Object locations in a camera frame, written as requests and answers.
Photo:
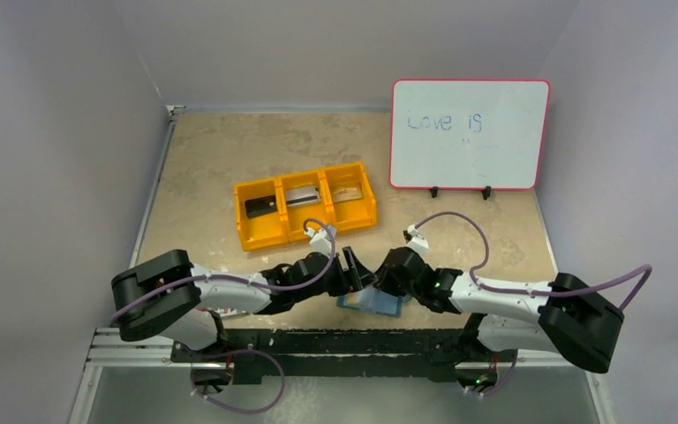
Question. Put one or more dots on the marker pen pack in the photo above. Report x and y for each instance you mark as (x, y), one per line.
(230, 313)

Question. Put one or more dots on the pink framed whiteboard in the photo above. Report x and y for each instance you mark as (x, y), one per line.
(468, 134)

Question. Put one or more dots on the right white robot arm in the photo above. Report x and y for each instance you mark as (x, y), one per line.
(562, 316)

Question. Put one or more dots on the right whiteboard stand foot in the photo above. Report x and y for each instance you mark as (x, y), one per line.
(486, 193)

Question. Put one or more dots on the left yellow bin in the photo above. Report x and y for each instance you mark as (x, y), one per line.
(265, 231)

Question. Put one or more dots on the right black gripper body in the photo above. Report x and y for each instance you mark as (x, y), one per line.
(389, 271)

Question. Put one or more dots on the middle yellow bin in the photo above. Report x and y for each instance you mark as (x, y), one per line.
(295, 217)

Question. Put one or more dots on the black card in bin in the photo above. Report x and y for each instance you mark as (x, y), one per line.
(260, 206)

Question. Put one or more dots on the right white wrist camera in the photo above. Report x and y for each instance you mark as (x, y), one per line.
(415, 240)

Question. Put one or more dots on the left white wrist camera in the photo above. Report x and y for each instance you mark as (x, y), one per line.
(321, 240)

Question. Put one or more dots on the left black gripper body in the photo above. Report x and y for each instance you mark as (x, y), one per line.
(335, 283)

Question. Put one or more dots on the right yellow bin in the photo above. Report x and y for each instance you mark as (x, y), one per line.
(352, 215)

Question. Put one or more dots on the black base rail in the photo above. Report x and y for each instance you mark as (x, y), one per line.
(438, 355)

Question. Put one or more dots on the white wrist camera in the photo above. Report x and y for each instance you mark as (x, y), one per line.
(415, 240)
(321, 240)

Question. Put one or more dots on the blue card holder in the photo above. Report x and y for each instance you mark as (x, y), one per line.
(374, 301)

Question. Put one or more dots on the silver card in bin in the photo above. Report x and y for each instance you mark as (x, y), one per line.
(302, 196)

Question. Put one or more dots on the yellow bin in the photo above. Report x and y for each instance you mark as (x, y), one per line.
(295, 217)
(265, 231)
(352, 215)

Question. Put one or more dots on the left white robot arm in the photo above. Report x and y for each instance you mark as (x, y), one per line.
(170, 297)

